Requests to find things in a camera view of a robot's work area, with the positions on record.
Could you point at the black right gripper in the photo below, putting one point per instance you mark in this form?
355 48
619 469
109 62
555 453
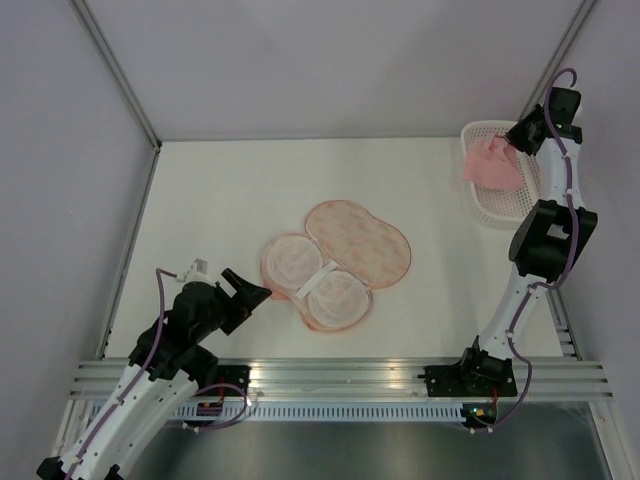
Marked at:
514 135

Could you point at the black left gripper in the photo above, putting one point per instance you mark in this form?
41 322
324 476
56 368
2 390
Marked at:
249 296

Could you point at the pink bra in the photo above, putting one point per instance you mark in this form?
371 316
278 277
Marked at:
492 163

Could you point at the floral mesh laundry bag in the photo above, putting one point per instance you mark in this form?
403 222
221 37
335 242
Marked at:
330 271

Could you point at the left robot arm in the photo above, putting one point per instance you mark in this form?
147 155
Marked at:
167 367

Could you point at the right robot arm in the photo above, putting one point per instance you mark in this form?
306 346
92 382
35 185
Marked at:
544 248

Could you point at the white perforated plastic basket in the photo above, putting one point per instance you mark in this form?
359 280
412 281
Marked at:
502 209

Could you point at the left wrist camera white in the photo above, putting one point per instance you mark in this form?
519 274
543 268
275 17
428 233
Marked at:
195 270

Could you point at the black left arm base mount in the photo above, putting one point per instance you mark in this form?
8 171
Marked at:
221 380

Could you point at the white slotted cable duct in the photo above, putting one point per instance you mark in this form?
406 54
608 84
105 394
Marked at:
324 412

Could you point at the right aluminium frame post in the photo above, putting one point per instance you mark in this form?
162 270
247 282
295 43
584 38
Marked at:
563 47

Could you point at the aluminium frame post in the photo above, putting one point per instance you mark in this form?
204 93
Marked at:
563 47
98 39

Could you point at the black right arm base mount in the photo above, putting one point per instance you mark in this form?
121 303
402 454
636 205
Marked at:
450 381

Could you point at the aluminium front rail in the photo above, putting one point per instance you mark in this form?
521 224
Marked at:
554 379

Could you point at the left aluminium frame post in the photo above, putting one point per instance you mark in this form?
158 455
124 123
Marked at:
98 39

